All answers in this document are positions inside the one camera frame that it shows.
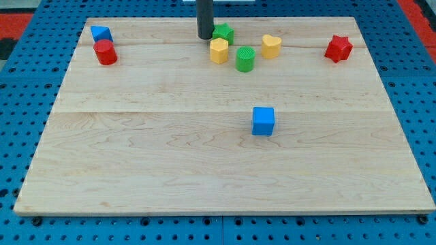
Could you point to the green cylinder block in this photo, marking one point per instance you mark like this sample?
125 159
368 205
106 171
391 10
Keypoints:
245 58

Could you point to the blue cube block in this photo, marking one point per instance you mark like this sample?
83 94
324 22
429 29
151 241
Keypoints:
263 121

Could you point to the yellow heart block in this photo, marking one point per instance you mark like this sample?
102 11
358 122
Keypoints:
271 46

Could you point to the green star block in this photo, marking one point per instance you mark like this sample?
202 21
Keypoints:
224 31

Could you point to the red cylinder block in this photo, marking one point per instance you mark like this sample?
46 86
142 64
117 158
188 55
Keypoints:
105 52

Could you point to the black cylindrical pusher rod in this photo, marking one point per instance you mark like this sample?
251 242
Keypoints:
205 18

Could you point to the blue triangle block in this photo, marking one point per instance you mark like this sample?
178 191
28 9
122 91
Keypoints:
101 33

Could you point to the red star block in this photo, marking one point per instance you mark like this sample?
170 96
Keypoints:
339 48

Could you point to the yellow hexagon block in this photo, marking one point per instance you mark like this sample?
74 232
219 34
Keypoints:
219 50

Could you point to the wooden board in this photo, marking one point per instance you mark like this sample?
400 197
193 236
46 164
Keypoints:
164 131

